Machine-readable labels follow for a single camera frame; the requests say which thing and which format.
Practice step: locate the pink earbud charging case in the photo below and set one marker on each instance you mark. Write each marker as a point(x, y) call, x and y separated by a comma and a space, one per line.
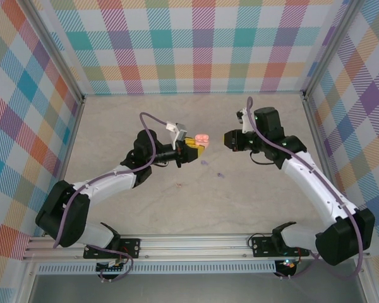
point(202, 140)

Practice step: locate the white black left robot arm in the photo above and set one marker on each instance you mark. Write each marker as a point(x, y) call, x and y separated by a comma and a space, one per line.
point(107, 184)

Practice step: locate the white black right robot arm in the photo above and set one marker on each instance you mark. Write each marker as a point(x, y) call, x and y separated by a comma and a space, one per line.
point(309, 180)

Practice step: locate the small black circuit board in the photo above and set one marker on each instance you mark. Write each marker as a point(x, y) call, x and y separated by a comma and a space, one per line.
point(110, 269)

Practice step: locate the small circuit board with lights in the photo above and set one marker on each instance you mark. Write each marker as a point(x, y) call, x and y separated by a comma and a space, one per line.
point(287, 265)

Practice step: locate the aluminium frame side rail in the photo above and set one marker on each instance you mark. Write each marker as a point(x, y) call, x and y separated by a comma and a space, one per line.
point(316, 126)
point(73, 132)

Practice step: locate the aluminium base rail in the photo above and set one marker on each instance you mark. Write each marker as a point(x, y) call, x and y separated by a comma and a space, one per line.
point(192, 247)

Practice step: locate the aluminium frame post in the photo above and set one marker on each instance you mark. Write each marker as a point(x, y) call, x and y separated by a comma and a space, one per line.
point(330, 47)
point(58, 50)

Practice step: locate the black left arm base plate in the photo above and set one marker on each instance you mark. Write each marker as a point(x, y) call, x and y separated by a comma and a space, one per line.
point(131, 247)

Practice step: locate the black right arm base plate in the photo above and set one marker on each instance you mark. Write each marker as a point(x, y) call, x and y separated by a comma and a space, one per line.
point(262, 247)

